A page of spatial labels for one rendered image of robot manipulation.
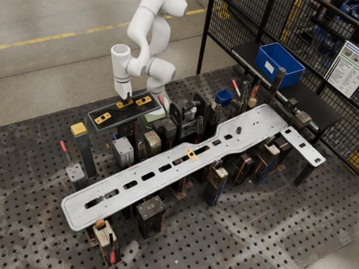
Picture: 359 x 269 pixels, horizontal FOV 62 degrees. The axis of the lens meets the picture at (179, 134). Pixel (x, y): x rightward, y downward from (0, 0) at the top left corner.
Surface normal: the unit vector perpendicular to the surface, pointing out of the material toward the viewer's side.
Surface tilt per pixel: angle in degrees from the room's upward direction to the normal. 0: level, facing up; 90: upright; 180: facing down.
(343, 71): 90
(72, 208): 0
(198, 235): 0
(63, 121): 0
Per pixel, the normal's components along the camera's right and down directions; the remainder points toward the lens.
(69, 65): 0.09, -0.61
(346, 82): -0.84, 0.38
